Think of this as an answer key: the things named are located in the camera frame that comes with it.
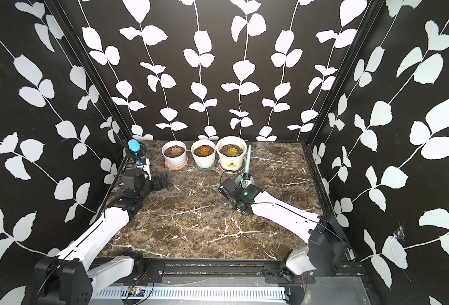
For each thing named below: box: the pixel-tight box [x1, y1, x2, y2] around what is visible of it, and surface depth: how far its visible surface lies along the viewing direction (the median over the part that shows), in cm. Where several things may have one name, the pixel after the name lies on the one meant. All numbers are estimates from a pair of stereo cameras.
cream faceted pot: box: [190, 139, 217, 170], surface depth 106 cm
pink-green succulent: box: [163, 145, 186, 158], surface depth 106 cm
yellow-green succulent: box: [227, 147, 239, 157], surface depth 103 cm
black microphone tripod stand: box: [124, 141, 147, 166], surface depth 95 cm
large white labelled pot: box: [216, 135, 248, 171], surface depth 105 cm
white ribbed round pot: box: [162, 139, 187, 168], surface depth 106 cm
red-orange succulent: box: [197, 146, 211, 157], surface depth 106 cm
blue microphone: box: [127, 139, 141, 152], surface depth 92 cm
